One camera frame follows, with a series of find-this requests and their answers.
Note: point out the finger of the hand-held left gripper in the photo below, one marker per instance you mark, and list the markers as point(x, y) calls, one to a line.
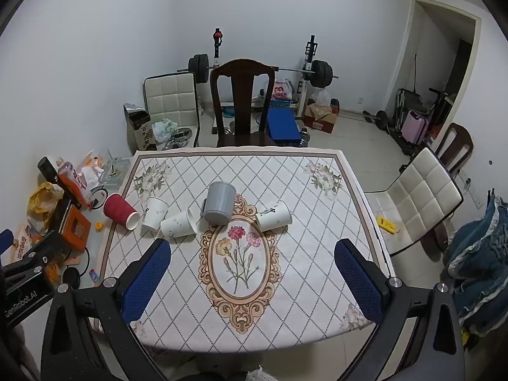
point(4, 240)

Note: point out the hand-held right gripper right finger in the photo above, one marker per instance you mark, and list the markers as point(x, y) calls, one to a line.
point(357, 281)

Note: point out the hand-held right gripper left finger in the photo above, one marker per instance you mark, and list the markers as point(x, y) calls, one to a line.
point(147, 276)

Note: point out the speckled white paper cup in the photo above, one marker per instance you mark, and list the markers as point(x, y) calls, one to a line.
point(176, 226)

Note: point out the plain white paper cup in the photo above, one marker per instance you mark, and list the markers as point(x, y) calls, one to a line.
point(154, 212)

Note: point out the red paper cup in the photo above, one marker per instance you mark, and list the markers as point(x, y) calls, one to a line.
point(117, 208)

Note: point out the white cup with dark print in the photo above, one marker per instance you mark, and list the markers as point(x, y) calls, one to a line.
point(274, 216)

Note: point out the yellow plastic bag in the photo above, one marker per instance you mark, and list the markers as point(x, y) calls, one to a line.
point(41, 202)

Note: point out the small clear bottle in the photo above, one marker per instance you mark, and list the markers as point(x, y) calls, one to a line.
point(94, 276)

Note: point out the black round object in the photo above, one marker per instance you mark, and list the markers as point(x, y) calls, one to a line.
point(71, 276)

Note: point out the yellow tool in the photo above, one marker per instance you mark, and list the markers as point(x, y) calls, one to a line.
point(385, 223)

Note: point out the floral tablecloth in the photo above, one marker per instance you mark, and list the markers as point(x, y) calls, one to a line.
point(297, 246)

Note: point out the black cylinder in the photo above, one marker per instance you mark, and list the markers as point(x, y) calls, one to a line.
point(47, 166)

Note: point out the grey mug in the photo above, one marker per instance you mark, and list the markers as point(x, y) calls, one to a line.
point(217, 202)

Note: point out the glass ashtray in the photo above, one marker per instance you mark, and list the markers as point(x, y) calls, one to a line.
point(115, 172)

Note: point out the white padded chair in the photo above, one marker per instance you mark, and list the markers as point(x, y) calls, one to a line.
point(170, 95)
point(420, 190)

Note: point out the white crumpled bag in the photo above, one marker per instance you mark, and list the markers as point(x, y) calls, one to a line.
point(93, 170)

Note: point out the pile of blue jeans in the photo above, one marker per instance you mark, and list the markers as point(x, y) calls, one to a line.
point(480, 254)

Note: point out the brown printed box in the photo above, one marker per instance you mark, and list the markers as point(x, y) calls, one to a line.
point(141, 131)

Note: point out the green and white plastic bag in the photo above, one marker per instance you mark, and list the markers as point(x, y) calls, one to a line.
point(164, 129)

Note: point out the cardboard box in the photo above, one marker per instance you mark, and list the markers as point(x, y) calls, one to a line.
point(323, 121)

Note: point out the small floor barbell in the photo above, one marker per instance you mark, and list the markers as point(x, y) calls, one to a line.
point(381, 119)

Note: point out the pink suitcase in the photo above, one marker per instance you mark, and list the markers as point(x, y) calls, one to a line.
point(414, 127)

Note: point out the blue bench pad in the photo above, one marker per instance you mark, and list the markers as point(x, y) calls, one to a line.
point(283, 125)

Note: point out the brown wooden chair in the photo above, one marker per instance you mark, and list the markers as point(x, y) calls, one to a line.
point(462, 135)

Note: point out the black folding cart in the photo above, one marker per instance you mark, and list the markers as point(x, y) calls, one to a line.
point(408, 101)

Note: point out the clear plastic bag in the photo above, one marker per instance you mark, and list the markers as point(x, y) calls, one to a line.
point(321, 97)

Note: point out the black scooter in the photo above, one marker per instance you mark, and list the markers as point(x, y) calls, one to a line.
point(438, 105)

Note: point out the dark wooden chair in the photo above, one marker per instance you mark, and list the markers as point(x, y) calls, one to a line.
point(242, 99)

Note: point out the red and white plastic bag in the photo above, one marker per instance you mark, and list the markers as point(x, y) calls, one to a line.
point(281, 90)

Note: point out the barbell with black plates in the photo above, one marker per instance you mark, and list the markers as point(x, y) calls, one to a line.
point(321, 73)

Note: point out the white squat rack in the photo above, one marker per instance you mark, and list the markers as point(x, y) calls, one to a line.
point(310, 53)

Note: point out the orange frame box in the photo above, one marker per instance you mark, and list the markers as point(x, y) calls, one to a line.
point(69, 226)

